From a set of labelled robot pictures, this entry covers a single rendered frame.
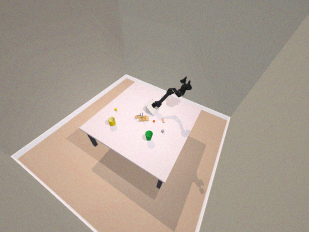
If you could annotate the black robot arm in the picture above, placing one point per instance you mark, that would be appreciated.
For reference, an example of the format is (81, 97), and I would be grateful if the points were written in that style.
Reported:
(178, 93)

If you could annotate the wooden toy catapult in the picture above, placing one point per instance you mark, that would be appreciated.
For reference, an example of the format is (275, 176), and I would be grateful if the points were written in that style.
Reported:
(142, 118)

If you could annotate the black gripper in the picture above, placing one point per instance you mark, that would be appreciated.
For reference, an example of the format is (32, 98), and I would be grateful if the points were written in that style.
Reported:
(185, 86)

